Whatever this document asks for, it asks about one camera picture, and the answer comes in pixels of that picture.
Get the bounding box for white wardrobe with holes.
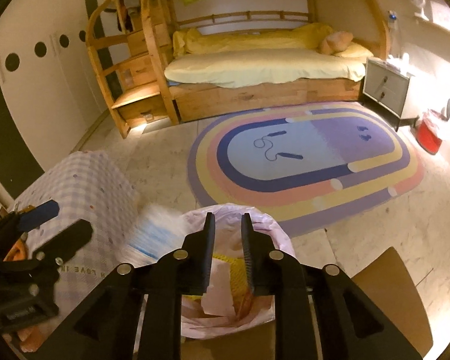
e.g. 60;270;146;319
0;0;114;199

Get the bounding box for wooden chair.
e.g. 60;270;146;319
181;247;433;359

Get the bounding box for wooden stair drawers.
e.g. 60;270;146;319
85;0;179;138

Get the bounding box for pink trash bag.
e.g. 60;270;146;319
181;203;295;340

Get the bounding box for wooden bunk bed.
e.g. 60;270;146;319
140;0;388;124

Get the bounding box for grey nightstand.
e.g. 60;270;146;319
362;58;420;131

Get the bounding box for cream bed sheet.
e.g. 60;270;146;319
164;49;368;89

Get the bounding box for yellow blanket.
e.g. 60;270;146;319
172;23;374;59

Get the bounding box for pink pillow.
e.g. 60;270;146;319
318;31;353;55

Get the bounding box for checkered tablecloth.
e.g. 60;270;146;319
14;151;138;337

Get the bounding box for white table fan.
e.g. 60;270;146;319
409;0;429;21

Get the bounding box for jump rope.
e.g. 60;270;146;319
253;130;305;162

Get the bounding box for colourful oval rug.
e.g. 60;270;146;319
187;102;424;236

